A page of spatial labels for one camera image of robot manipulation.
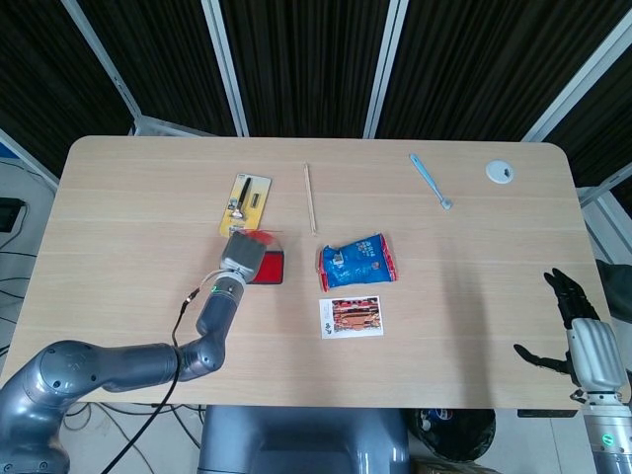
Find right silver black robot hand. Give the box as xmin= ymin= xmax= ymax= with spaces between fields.
xmin=513 ymin=267 xmax=631 ymax=396

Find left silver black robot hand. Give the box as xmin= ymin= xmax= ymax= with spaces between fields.
xmin=218 ymin=231 xmax=272 ymax=285

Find red ink pad clear lid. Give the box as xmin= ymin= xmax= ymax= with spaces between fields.
xmin=245 ymin=226 xmax=288 ymax=286

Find razor in yellow blister pack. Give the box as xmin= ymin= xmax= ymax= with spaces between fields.
xmin=218 ymin=172 xmax=275 ymax=237

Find wooden chopstick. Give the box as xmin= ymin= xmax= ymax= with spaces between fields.
xmin=302 ymin=161 xmax=318 ymax=237
xmin=303 ymin=161 xmax=320 ymax=236

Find blue snack bag red edges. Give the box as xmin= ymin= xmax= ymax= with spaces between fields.
xmin=315 ymin=231 xmax=399 ymax=292

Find printed postcard white border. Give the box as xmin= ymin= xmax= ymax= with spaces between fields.
xmin=318 ymin=294 xmax=384 ymax=341

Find black trash bin with bag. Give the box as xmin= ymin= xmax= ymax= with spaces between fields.
xmin=408 ymin=407 xmax=497 ymax=463

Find grey robot torso base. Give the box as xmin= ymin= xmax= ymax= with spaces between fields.
xmin=197 ymin=404 xmax=414 ymax=474

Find light blue toothbrush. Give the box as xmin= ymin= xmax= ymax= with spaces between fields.
xmin=408 ymin=152 xmax=453 ymax=212

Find black box device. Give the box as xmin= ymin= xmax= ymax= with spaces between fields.
xmin=0 ymin=197 xmax=25 ymax=233

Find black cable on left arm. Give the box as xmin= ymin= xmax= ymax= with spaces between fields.
xmin=78 ymin=285 xmax=203 ymax=474

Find white partition post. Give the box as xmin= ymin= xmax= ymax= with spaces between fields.
xmin=61 ymin=0 xmax=145 ymax=135
xmin=363 ymin=0 xmax=414 ymax=139
xmin=200 ymin=0 xmax=250 ymax=138
xmin=521 ymin=19 xmax=632 ymax=143

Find white round cable grommet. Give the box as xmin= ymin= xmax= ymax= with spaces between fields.
xmin=484 ymin=159 xmax=515 ymax=185

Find white partition rail blue edge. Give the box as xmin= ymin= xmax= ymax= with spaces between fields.
xmin=0 ymin=126 xmax=59 ymax=188

